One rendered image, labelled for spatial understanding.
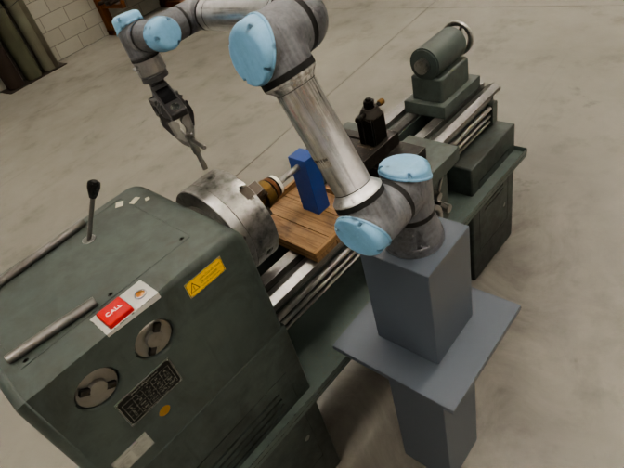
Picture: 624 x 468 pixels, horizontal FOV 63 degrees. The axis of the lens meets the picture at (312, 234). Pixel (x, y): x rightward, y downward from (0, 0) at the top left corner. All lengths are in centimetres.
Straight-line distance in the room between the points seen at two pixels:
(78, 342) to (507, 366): 176
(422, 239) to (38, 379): 86
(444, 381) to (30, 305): 104
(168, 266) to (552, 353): 174
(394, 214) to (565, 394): 144
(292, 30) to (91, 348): 73
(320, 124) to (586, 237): 215
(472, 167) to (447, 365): 103
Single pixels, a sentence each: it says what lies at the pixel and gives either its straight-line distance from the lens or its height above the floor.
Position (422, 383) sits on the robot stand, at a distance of 145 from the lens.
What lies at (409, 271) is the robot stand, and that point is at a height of 109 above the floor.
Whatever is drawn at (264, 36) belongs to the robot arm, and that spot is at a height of 168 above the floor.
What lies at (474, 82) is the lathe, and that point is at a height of 91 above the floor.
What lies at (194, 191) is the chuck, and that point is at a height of 124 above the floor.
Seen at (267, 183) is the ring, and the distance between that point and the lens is 160.
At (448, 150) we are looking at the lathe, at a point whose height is 92.
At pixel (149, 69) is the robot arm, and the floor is 156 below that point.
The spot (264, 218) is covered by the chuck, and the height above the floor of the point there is 113.
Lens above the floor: 197
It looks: 39 degrees down
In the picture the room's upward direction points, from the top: 17 degrees counter-clockwise
